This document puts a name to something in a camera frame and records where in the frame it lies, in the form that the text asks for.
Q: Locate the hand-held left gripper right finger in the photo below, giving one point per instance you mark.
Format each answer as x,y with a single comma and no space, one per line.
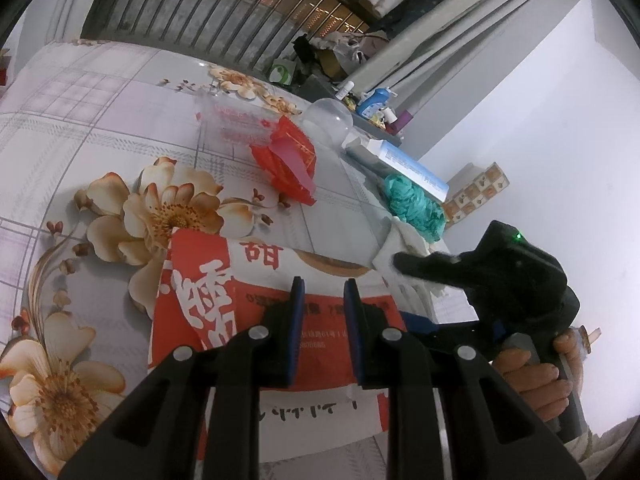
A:
354,330

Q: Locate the translucent plastic bag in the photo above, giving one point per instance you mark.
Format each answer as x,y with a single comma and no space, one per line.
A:
350,50

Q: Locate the blue and white carton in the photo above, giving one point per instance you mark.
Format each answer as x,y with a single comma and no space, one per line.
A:
405,162

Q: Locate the floral tablecloth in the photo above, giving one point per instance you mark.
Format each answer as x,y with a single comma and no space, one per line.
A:
100,110

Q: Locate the teal crumpled cloth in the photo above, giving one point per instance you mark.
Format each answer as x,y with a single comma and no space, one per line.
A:
412,205

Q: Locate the white paper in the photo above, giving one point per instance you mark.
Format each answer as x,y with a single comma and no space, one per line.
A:
405,237

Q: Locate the metal balcony railing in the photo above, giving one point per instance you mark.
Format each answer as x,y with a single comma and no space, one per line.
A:
225,15

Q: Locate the pile of small packets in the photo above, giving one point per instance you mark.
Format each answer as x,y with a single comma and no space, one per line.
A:
385,119

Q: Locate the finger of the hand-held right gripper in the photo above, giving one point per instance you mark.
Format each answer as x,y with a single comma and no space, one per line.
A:
420,324
425,266

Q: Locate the person's right forearm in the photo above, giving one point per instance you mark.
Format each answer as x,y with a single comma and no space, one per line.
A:
615,435

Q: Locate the clear red printed container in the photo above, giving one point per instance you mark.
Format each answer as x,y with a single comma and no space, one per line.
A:
235,120

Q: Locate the person's right hand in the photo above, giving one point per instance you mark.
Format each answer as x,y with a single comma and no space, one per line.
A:
530,390

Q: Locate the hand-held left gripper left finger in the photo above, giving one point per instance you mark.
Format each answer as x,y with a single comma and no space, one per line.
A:
295,330

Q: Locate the tall patterned cardboard box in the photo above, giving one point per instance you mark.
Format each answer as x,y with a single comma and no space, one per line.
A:
475,195

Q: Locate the green and white tissue box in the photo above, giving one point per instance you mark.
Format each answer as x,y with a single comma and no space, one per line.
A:
282,72

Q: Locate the blue detergent bottle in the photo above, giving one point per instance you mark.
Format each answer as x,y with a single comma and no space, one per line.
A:
374,102

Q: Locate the clear plastic bowl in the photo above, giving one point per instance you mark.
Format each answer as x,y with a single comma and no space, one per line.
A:
327,117

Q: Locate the black clothing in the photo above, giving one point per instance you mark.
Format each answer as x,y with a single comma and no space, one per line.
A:
307,57

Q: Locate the red plastic bag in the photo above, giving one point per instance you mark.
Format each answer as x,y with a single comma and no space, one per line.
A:
290,160

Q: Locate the grey curtain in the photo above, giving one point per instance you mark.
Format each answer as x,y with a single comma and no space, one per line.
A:
450,35

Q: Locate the small white bottle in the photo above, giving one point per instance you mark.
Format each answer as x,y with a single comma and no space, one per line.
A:
345,91

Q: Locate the red and white paper bag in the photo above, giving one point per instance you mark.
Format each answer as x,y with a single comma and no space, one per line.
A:
200,285

